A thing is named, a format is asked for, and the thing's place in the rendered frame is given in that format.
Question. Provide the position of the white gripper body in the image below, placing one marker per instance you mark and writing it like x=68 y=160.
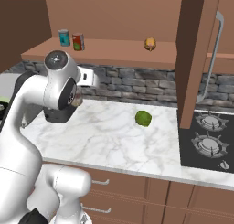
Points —
x=94 y=77

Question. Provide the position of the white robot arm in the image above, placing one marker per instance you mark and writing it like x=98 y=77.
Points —
x=21 y=148

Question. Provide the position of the brown can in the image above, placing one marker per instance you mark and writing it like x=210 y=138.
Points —
x=79 y=99

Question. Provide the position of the red can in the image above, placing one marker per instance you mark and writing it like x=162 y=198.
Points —
x=78 y=42

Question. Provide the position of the teal can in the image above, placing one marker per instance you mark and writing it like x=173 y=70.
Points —
x=64 y=38

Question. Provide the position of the green round fruit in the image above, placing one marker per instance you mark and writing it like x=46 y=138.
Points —
x=143 y=118

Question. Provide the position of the plain brown cupboard door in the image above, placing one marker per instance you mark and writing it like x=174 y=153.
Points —
x=21 y=26

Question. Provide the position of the green and black object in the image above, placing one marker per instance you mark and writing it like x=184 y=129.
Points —
x=2 y=107

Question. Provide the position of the brown drawer front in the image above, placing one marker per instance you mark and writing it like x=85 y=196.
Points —
x=125 y=185
x=122 y=212

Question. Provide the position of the black gas hob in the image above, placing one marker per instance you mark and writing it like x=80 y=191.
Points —
x=207 y=142

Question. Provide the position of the brown base cupboard door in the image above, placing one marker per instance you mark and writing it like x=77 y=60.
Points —
x=211 y=208
x=170 y=203

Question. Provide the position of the grey hob knob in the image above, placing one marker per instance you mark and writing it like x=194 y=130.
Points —
x=225 y=165

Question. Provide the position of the brown wall cupboard with shelf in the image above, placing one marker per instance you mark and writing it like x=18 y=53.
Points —
x=122 y=51

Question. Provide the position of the brown neighbouring wall cupboard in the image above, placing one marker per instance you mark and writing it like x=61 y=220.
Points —
x=225 y=20

